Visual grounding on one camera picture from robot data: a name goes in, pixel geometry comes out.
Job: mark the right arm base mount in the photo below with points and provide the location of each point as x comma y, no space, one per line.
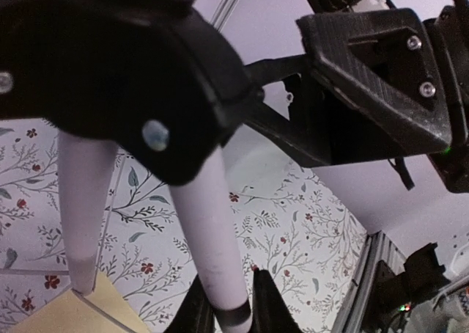
393,296

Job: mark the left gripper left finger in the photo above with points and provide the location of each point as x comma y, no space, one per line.
195,314

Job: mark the front aluminium rail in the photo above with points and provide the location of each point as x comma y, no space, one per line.
352,313

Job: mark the right aluminium frame post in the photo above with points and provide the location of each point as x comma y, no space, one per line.
222,13

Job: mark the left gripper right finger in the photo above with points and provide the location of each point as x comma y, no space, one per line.
269,312

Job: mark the silver tripod music stand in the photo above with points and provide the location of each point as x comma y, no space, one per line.
151,77

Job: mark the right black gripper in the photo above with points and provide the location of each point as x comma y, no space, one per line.
399,84

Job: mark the floral table mat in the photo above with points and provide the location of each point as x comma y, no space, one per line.
285,220

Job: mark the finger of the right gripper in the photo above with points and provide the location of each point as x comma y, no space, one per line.
320,130

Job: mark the yellow sheet music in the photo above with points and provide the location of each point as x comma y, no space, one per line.
67,313

